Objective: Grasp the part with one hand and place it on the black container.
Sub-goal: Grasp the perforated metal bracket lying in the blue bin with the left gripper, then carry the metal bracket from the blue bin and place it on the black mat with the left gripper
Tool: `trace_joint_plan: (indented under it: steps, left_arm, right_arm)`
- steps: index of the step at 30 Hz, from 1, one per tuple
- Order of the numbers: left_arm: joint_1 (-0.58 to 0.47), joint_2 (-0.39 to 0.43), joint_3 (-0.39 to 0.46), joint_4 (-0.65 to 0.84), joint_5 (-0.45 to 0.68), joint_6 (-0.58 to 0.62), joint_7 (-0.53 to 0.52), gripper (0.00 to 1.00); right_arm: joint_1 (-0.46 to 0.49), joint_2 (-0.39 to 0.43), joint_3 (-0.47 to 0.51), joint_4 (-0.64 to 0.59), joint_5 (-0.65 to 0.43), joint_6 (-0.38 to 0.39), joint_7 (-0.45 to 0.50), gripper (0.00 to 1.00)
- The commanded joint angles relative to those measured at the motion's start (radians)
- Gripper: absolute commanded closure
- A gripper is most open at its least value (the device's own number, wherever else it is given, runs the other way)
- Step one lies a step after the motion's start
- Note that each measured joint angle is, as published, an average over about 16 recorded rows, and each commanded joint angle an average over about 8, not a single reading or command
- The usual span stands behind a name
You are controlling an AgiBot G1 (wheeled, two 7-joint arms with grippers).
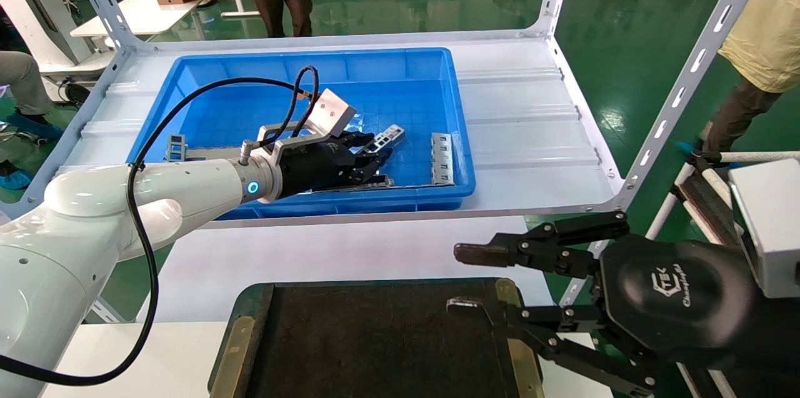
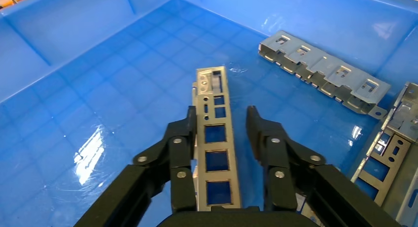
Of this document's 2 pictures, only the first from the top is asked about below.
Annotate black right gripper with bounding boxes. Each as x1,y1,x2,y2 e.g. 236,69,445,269
446,233,760,397

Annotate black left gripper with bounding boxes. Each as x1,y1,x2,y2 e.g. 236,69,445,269
278,131,395,198

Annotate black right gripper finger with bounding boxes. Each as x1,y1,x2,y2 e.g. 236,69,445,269
454,210,630,280

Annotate perforated grey metal part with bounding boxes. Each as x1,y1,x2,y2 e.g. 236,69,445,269
364,124,406,156

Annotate grey metal part black slot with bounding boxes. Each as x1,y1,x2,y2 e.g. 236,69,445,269
347,174,394,191

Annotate grey clip metal part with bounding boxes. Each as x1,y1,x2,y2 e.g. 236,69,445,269
431,132,454,187

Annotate black container tray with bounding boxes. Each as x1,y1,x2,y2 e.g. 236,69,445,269
208,277,546,398

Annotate grey metal part square holes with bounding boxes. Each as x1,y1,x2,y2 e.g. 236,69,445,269
165,134,188,163

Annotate clear plastic film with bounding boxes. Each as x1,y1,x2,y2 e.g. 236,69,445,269
341,112,377,136

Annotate blue plastic bin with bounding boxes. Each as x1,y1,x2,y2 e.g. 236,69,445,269
125,47,477,221

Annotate white slotted steel shelf rack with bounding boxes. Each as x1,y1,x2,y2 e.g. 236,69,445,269
0,0,783,324

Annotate white tube cart black pads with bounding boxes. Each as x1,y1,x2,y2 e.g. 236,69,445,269
647,150,800,398

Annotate white work table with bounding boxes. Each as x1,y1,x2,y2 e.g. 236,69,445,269
70,0,224,41

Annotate blue shoe cover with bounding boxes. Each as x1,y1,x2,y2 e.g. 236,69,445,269
5,109,64,142
0,166,33,191

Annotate seated person grey trousers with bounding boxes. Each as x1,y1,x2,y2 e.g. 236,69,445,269
0,51,54,117

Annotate white machine base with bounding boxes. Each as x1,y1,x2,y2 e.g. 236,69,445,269
0,0,117,104

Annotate person in yellow coat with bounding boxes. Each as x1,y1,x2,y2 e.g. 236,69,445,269
699,0,800,156

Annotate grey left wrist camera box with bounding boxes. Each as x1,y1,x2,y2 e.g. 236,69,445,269
255,88,358,160

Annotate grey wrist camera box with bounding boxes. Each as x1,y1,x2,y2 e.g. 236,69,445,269
255,88,358,160
727,159,800,299

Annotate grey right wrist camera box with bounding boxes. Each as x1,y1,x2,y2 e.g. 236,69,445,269
727,159,800,299

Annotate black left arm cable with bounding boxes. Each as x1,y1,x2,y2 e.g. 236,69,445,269
0,64,321,387

